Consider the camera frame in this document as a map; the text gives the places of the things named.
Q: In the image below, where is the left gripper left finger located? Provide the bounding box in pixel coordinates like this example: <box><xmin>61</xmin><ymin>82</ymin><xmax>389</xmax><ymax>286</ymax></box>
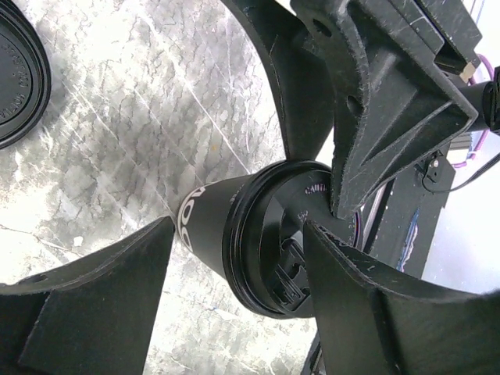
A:
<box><xmin>1</xmin><ymin>216</ymin><xmax>175</xmax><ymax>374</ymax></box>

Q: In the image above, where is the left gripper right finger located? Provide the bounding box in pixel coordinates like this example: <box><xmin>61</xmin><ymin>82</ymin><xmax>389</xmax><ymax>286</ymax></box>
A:
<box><xmin>304</xmin><ymin>221</ymin><xmax>499</xmax><ymax>374</ymax></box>

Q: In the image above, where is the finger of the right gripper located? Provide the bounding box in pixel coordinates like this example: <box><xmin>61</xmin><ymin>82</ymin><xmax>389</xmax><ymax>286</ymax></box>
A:
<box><xmin>223</xmin><ymin>1</ymin><xmax>334</xmax><ymax>160</ymax></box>

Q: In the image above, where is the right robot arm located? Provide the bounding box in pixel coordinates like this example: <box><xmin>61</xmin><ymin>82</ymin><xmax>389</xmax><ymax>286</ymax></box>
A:
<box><xmin>226</xmin><ymin>0</ymin><xmax>499</xmax><ymax>218</ymax></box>

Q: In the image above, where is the black white paper cup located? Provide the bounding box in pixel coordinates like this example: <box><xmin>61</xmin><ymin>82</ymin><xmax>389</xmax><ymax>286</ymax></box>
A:
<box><xmin>177</xmin><ymin>175</ymin><xmax>250</xmax><ymax>277</ymax></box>

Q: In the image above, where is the black plastic cup lid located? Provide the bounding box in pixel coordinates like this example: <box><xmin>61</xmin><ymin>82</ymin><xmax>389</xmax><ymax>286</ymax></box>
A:
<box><xmin>222</xmin><ymin>160</ymin><xmax>363</xmax><ymax>320</ymax></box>

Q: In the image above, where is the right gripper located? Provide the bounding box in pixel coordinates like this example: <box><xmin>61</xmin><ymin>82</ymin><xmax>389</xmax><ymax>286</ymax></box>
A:
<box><xmin>291</xmin><ymin>1</ymin><xmax>482</xmax><ymax>218</ymax></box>

